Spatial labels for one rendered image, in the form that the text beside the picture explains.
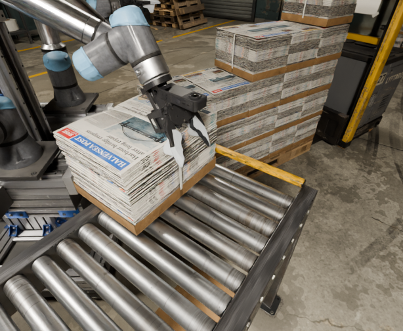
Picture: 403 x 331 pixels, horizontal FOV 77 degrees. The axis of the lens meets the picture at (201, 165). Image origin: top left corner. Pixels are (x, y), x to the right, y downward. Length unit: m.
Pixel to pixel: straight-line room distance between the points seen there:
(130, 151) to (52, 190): 0.54
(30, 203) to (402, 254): 2.02
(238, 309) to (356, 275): 1.24
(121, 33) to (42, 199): 0.78
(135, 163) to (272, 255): 0.41
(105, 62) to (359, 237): 1.78
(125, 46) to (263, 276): 0.61
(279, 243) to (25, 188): 0.94
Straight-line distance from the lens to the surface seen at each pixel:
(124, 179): 0.59
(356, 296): 1.73
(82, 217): 0.84
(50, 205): 1.19
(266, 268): 0.69
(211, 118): 0.78
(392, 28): 2.39
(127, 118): 0.79
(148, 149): 0.63
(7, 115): 1.03
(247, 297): 0.65
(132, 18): 0.62
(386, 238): 2.07
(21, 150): 1.08
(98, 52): 0.64
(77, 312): 0.68
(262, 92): 1.71
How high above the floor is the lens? 1.38
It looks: 39 degrees down
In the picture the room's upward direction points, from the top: straight up
